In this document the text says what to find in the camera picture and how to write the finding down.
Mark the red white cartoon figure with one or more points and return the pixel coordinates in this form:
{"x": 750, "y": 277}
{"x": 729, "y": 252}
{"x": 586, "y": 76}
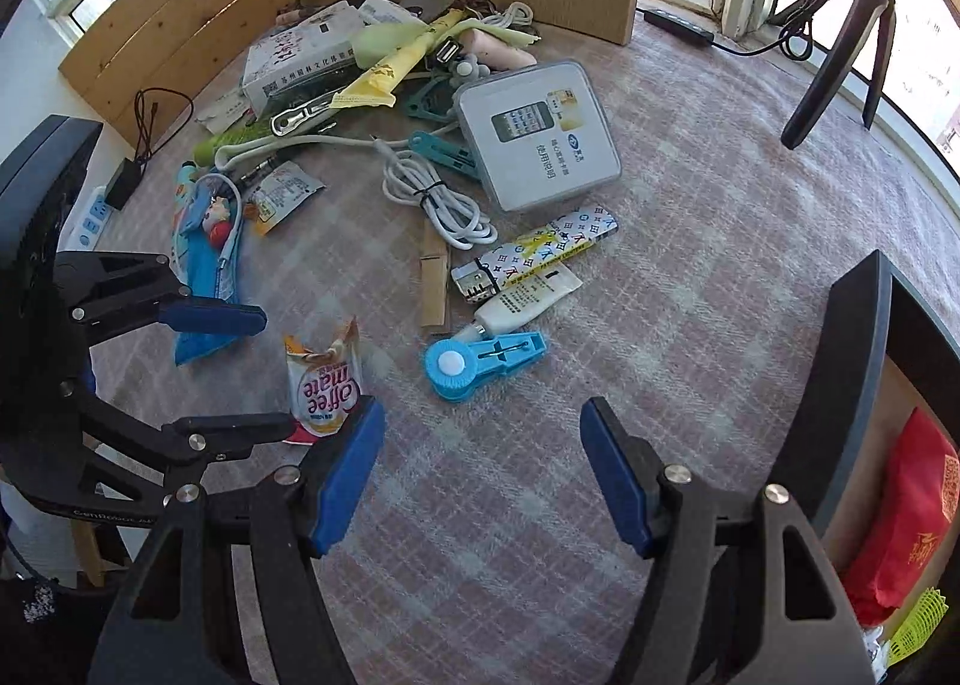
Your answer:
{"x": 217, "y": 218}

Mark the white cream tube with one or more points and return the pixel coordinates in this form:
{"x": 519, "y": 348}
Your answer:
{"x": 525, "y": 299}

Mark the wooden slat panel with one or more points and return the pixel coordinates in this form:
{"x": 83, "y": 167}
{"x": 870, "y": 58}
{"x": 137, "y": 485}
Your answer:
{"x": 172, "y": 3}

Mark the white floral print box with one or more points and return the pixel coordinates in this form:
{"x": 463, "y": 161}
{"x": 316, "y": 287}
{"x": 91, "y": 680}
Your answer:
{"x": 300, "y": 55}

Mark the clear plastic manual box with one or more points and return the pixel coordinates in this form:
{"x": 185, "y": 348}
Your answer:
{"x": 540, "y": 130}

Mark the light teal clothes clip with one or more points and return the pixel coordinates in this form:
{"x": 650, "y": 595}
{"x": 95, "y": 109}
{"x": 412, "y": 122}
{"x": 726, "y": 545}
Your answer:
{"x": 442, "y": 156}

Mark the yellow sachet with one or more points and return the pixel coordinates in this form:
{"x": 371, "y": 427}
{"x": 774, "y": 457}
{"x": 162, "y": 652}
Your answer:
{"x": 375, "y": 81}

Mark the blue wet wipe packet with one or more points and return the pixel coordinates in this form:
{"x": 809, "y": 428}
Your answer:
{"x": 206, "y": 265}

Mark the wooden clothespin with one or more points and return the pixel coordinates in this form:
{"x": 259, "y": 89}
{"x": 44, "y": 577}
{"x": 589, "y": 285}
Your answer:
{"x": 435, "y": 272}

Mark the person's left forearm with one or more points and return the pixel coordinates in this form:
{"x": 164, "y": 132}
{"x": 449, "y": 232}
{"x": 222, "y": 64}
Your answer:
{"x": 37, "y": 640}

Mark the orange snack sachet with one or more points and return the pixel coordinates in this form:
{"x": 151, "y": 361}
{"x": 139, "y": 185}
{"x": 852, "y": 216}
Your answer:
{"x": 281, "y": 194}

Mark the white power strip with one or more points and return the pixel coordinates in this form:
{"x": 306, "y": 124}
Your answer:
{"x": 86, "y": 220}

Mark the metal bottle opener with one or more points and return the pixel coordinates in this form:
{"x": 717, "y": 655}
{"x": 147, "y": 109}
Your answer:
{"x": 296, "y": 117}

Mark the white paper wrapper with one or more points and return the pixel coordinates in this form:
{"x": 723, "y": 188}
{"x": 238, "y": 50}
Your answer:
{"x": 225, "y": 111}

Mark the grey bead cluster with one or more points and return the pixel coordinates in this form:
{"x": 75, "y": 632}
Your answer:
{"x": 471, "y": 66}

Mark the white usb plug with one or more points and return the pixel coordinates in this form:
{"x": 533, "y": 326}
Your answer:
{"x": 448, "y": 53}

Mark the plaid cloth covered desktop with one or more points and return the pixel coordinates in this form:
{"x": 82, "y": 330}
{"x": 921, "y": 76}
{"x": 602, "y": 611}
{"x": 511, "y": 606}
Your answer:
{"x": 675, "y": 280}

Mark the blue round clip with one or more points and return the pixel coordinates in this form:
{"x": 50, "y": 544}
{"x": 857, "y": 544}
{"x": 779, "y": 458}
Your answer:
{"x": 465, "y": 366}

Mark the yellow plastic shuttlecock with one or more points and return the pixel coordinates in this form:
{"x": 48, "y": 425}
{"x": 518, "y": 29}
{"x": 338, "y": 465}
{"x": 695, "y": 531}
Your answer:
{"x": 919, "y": 621}

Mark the coffee creamer sachet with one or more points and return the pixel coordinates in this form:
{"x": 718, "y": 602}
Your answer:
{"x": 322, "y": 385}

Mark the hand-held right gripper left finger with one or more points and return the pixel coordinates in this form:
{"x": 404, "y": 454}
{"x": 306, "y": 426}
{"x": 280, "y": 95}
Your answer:
{"x": 349, "y": 475}

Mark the green packet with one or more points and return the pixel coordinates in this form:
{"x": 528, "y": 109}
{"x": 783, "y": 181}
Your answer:
{"x": 232, "y": 144}

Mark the black power hub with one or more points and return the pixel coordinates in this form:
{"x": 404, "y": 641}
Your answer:
{"x": 679, "y": 25}

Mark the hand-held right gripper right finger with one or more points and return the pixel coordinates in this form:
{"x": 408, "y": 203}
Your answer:
{"x": 615, "y": 475}

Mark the black storage tray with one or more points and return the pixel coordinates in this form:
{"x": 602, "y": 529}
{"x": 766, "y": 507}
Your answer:
{"x": 847, "y": 370}

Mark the white dotted packet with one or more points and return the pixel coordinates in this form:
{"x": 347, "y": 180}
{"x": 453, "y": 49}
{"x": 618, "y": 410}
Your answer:
{"x": 386, "y": 10}

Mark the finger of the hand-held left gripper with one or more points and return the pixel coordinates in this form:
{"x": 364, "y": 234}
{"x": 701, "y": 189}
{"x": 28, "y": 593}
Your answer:
{"x": 225, "y": 430}
{"x": 217, "y": 319}

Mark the red fabric bag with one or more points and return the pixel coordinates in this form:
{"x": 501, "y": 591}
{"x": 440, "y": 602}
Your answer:
{"x": 907, "y": 520}

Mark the black tripod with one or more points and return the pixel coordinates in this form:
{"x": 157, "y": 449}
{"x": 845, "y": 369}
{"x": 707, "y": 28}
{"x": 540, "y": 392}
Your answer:
{"x": 855, "y": 33}

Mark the pink soft roll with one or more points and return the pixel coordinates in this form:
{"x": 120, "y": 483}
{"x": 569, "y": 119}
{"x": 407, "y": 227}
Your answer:
{"x": 499, "y": 51}

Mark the patterned white lighter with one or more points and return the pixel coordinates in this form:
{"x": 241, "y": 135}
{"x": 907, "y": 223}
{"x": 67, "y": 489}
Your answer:
{"x": 547, "y": 239}

